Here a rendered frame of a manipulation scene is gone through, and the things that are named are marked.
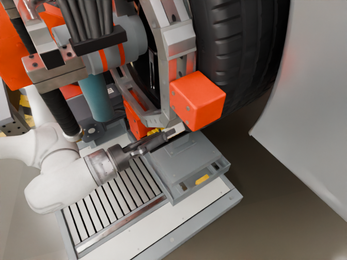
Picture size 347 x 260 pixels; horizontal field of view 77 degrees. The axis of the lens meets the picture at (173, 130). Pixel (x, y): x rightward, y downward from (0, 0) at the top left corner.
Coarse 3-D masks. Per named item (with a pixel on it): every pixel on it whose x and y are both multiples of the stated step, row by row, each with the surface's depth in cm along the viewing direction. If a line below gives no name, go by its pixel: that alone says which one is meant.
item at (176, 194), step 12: (144, 156) 116; (156, 168) 114; (204, 168) 114; (216, 168) 110; (228, 168) 116; (156, 180) 113; (192, 180) 110; (204, 180) 107; (168, 192) 104; (180, 192) 104; (192, 192) 109
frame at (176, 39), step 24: (144, 0) 38; (168, 0) 39; (168, 24) 37; (192, 24) 39; (168, 48) 38; (192, 48) 41; (168, 72) 42; (192, 72) 45; (144, 96) 79; (168, 96) 47; (144, 120) 72; (168, 120) 52
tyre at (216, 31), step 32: (192, 0) 39; (224, 0) 36; (256, 0) 39; (288, 0) 43; (224, 32) 38; (256, 32) 41; (128, 64) 89; (224, 64) 41; (256, 64) 46; (256, 96) 60
